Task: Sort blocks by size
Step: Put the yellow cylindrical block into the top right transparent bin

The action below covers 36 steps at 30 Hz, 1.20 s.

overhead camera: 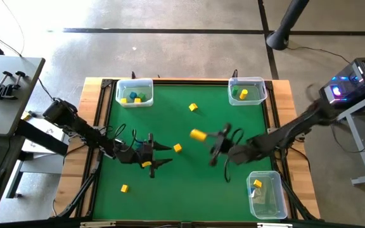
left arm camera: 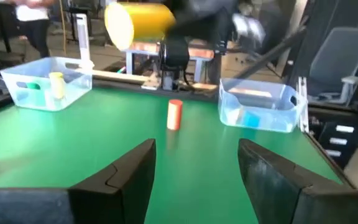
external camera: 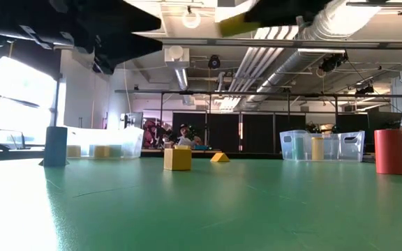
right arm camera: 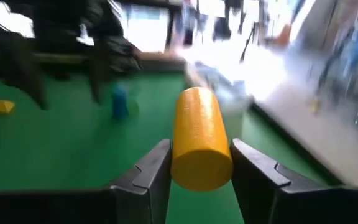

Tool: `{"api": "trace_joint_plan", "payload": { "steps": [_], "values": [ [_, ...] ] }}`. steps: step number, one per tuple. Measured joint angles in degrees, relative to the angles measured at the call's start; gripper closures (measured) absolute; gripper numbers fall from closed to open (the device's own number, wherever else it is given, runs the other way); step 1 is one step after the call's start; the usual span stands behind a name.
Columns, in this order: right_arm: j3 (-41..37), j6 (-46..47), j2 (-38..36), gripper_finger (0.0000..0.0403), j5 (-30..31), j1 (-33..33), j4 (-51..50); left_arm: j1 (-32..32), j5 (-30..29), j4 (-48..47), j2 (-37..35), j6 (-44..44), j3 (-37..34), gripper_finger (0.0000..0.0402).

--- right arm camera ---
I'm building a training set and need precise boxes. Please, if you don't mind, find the blue wedge block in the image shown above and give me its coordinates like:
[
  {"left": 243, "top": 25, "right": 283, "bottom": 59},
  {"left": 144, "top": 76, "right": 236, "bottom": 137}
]
[{"left": 111, "top": 84, "right": 129, "bottom": 121}]

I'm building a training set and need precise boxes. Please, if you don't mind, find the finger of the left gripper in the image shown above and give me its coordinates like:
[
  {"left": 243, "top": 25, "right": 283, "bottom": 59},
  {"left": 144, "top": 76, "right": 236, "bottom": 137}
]
[
  {"left": 0, "top": 32, "right": 50, "bottom": 110},
  {"left": 88, "top": 38, "right": 112, "bottom": 106}
]

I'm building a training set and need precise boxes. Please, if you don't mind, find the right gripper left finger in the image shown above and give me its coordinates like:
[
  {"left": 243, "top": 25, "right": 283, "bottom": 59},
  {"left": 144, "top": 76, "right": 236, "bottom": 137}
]
[{"left": 109, "top": 138, "right": 173, "bottom": 224}]

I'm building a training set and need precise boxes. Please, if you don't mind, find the green table mat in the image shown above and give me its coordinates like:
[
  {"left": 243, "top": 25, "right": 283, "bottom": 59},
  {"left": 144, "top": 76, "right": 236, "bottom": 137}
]
[{"left": 0, "top": 72, "right": 332, "bottom": 224}]

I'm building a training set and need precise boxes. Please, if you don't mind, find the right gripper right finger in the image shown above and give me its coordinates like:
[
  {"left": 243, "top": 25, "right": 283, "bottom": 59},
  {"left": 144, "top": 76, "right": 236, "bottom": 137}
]
[{"left": 230, "top": 138, "right": 344, "bottom": 224}]

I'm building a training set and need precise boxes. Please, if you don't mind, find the yellow cylinder block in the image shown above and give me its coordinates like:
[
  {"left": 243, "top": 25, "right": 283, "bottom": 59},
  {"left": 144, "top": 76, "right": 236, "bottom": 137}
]
[{"left": 170, "top": 86, "right": 234, "bottom": 192}]

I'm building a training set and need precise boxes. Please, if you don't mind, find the clear plastic bin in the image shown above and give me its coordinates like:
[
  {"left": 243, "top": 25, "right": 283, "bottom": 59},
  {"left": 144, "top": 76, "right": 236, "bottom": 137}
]
[{"left": 194, "top": 60, "right": 254, "bottom": 108}]

